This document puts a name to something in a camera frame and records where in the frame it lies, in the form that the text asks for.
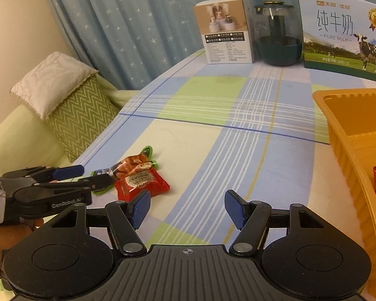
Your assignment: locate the white product box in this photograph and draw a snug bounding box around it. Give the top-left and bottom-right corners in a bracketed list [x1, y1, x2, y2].
[194, 0, 255, 65]

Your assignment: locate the light green sofa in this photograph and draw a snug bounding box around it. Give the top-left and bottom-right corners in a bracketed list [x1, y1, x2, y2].
[0, 66, 141, 179]

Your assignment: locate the orange plastic tray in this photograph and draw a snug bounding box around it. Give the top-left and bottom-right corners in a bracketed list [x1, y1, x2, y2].
[312, 88, 376, 301]

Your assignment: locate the person's left hand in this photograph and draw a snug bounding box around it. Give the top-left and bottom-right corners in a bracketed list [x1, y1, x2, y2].
[0, 219, 45, 289]

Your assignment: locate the blue star curtain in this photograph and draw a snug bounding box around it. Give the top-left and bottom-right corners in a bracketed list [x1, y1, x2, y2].
[39, 0, 376, 91]

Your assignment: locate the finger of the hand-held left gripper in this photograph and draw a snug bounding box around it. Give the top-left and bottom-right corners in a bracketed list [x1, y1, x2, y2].
[3, 164, 84, 184]
[16, 174, 117, 200]

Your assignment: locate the white and green chevron pillow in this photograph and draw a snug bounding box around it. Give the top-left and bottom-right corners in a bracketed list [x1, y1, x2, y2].
[10, 52, 121, 164]

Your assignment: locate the green-edged snack packet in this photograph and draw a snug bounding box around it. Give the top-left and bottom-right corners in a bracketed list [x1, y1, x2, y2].
[90, 145, 161, 193]

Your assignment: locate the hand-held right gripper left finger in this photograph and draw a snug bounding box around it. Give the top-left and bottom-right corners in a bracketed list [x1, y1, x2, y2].
[44, 191, 152, 257]

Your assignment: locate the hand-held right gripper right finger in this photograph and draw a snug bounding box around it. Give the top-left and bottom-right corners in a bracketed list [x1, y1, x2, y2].
[224, 190, 333, 257]

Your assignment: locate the plaid tablecloth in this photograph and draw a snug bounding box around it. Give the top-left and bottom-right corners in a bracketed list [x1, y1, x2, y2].
[78, 48, 376, 301]

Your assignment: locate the milk carton box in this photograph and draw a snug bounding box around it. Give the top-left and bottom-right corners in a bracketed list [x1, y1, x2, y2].
[297, 0, 376, 85]

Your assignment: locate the red packet with pale label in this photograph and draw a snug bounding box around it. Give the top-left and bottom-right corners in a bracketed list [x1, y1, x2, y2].
[114, 168, 170, 203]

